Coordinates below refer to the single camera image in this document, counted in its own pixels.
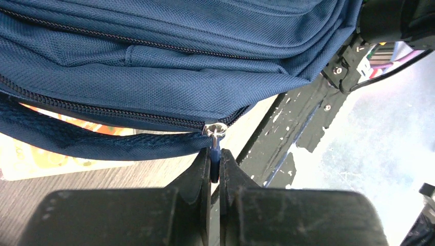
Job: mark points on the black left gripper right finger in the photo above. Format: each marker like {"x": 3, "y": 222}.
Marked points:
{"x": 252, "y": 215}

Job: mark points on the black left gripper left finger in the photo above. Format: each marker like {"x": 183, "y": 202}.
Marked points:
{"x": 177, "y": 214}

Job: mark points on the blue zipper pull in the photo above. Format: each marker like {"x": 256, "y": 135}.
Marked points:
{"x": 216, "y": 132}

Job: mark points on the navy blue student backpack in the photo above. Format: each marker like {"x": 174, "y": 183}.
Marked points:
{"x": 140, "y": 80}

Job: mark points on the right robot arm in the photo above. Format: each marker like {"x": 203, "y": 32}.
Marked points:
{"x": 349, "y": 159}

